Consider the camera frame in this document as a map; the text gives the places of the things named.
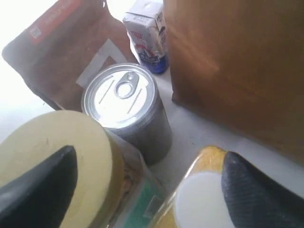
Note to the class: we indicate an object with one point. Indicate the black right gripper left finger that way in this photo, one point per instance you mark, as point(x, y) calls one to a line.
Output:
point(40, 197)

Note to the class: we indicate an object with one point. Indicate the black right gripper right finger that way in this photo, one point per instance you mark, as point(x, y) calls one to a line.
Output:
point(254, 200)

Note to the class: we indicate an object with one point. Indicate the yellow bottle white cap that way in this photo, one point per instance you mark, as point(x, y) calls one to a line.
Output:
point(199, 200)

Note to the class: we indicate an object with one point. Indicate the clear jar yellow lid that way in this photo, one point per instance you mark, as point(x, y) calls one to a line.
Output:
point(114, 189)

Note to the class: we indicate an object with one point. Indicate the brown paper bag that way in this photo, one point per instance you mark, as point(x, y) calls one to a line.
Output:
point(241, 63)

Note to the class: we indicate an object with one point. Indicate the silver pull-tab can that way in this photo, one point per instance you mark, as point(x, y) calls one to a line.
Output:
point(125, 100)

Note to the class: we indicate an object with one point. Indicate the brown snack pouch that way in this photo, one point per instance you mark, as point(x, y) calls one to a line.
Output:
point(62, 50)

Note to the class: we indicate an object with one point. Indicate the white blue milk carton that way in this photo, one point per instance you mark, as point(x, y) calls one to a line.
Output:
point(146, 26)

